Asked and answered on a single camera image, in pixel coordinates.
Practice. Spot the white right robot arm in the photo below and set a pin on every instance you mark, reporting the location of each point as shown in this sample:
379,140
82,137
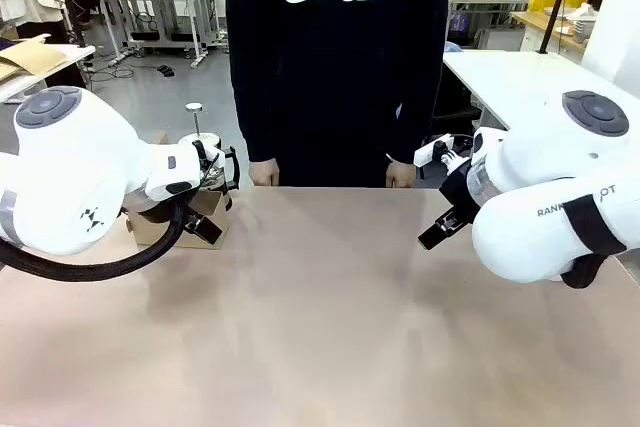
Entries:
550,172

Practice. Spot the brown cardboard sheets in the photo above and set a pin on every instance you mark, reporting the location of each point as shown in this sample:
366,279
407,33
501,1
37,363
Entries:
30,54

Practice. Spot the large white side table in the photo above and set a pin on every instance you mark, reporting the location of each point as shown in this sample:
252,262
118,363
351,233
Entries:
500,77

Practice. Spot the person's left forearm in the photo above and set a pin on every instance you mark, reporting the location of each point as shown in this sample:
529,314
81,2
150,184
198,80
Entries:
415,122

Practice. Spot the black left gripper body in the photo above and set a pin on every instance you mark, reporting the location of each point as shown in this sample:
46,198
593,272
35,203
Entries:
150,211

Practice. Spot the person in black hoodie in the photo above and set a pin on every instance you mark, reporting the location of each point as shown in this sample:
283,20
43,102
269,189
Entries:
325,97

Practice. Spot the glass french press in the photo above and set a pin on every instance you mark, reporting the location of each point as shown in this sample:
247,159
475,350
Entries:
207,139

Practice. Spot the black tripod pole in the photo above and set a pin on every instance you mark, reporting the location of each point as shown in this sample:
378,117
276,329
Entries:
555,7

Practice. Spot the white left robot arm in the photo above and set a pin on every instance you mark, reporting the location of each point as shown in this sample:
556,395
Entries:
75,172

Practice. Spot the person's left hand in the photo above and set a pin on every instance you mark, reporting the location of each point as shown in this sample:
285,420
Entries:
401,176

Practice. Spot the brown cardboard cup carrier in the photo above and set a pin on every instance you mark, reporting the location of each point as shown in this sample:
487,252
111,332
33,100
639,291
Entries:
150,235

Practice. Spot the stack of grey cups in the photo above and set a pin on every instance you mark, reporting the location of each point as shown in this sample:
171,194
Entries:
581,32

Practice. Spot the person's right hand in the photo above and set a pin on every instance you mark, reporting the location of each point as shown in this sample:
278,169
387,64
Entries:
264,173

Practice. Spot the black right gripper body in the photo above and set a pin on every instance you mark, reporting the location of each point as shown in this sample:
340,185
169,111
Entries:
461,192

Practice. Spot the person's right forearm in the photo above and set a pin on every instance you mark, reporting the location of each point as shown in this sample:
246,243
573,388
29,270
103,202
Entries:
257,122

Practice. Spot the light wooden table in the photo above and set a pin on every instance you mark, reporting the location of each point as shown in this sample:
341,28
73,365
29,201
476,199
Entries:
535,20

